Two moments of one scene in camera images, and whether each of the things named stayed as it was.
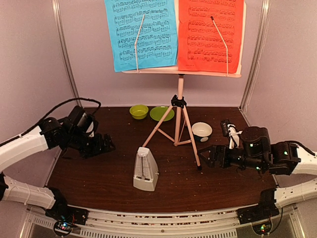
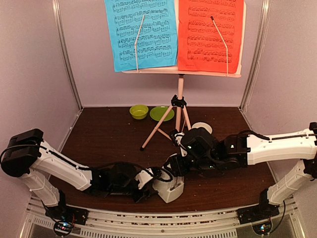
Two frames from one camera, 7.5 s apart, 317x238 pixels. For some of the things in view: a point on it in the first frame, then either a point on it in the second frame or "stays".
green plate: (157, 113) stays
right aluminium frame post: (263, 25) stays
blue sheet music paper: (157, 46) stays
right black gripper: (215, 149) → (178, 169)
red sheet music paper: (200, 48) stays
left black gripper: (98, 148) → (143, 195)
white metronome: (146, 174) → (169, 191)
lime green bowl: (139, 112) stays
